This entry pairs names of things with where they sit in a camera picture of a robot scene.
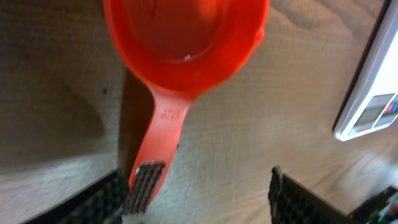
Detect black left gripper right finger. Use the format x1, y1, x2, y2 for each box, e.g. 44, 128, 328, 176
268, 166, 358, 224

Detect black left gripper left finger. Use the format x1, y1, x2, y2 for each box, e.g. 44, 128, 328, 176
24, 170, 128, 224

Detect red plastic measuring scoop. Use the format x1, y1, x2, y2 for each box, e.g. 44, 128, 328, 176
103, 0, 271, 214

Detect white digital kitchen scale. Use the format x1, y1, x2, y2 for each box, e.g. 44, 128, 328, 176
334, 0, 397, 141

